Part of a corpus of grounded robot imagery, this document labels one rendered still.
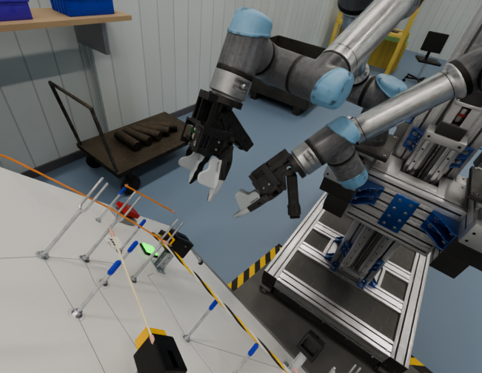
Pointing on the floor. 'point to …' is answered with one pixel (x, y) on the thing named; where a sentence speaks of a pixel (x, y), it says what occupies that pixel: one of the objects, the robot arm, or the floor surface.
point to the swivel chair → (434, 44)
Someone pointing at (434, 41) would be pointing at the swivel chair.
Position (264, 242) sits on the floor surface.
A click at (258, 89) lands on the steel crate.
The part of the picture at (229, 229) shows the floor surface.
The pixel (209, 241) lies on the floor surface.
